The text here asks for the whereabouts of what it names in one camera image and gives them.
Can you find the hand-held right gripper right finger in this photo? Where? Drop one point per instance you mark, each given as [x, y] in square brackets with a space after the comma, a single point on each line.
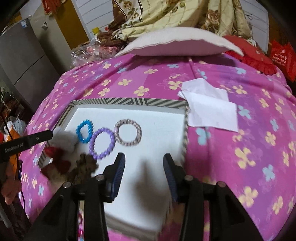
[172, 180]

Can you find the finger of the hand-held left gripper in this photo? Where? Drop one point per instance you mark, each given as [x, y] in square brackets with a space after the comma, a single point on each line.
[40, 137]

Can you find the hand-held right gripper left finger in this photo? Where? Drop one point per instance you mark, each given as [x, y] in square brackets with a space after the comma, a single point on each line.
[118, 176]

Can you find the brown scrunchie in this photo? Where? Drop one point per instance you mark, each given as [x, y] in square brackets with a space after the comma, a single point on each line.
[85, 164]

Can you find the striped box with white foam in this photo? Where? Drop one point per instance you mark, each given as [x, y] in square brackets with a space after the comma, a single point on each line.
[150, 129]

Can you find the white plastic bag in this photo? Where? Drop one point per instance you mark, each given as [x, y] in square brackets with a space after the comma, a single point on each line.
[17, 124]

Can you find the orange cloth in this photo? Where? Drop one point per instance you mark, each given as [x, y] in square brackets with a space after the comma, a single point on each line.
[10, 183]

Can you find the grey refrigerator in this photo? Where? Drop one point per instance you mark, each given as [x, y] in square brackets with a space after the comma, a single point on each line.
[25, 62]

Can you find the white paper sheet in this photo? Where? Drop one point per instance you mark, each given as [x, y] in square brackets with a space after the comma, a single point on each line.
[212, 111]

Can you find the clear plastic bag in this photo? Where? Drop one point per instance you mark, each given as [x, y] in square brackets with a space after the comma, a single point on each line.
[92, 51]

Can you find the orange wooden door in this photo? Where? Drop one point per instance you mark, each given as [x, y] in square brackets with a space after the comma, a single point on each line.
[69, 25]

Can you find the red hanging decoration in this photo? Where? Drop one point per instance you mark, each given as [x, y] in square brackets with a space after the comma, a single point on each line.
[54, 5]

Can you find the white slatted headboard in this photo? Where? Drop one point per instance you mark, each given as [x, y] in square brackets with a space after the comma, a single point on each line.
[97, 16]

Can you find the pink pillow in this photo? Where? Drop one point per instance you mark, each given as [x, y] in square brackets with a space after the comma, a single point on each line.
[175, 44]

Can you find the red cloth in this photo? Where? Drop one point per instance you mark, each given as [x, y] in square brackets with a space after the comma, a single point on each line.
[252, 53]

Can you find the red plastic bag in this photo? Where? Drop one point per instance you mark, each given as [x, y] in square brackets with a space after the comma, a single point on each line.
[284, 60]

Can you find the beige floral quilt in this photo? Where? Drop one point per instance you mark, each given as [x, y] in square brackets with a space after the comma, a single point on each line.
[166, 14]

